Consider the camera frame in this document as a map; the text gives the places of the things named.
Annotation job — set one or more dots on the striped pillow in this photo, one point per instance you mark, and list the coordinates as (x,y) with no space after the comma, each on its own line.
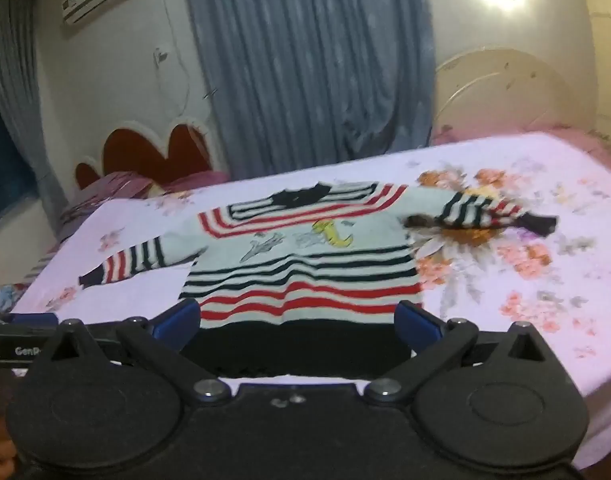
(105,200)

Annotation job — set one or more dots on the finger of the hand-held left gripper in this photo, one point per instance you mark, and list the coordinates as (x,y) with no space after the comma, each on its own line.
(31,319)

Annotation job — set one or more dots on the pink pillow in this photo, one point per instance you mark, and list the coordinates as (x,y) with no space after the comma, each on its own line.
(200,180)

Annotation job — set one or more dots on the pink bedding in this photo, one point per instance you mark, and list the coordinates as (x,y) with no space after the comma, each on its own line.
(585,135)

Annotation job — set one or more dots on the grey-blue curtain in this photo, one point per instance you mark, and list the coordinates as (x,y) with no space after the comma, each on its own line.
(310,60)

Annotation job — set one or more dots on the grey window curtain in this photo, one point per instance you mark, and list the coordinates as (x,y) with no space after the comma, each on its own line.
(20,85)

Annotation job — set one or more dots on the red heart-shaped headboard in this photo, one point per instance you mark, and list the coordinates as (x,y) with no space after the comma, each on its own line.
(145,152)

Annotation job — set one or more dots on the cream round headboard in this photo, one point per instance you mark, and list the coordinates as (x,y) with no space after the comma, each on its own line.
(510,95)

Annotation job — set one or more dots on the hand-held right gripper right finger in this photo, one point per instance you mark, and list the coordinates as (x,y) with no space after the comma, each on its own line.
(416,325)

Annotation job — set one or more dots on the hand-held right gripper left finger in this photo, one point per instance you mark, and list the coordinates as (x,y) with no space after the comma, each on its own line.
(178,321)

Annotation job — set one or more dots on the striped knit sweater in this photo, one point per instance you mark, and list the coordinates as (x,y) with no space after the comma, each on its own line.
(305,260)

